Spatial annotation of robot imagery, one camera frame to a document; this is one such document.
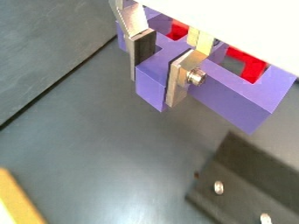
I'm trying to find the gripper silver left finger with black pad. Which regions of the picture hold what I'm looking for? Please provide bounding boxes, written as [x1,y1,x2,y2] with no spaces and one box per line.
[108,0,156,81]

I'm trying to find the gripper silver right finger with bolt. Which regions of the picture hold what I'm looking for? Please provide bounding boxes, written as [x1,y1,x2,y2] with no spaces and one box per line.
[166,27,214,108]

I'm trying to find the purple puzzle block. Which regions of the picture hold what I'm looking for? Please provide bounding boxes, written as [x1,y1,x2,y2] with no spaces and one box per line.
[115,0,298,136]

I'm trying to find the black L-shaped fixture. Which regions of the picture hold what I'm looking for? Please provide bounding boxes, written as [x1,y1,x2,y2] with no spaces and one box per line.
[186,132,299,224]

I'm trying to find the yellow slotted board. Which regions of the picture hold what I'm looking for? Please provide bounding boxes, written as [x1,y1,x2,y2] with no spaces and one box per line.
[0,168,47,224]

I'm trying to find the red puzzle block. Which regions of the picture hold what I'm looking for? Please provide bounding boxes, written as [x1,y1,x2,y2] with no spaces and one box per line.
[167,20,267,83]

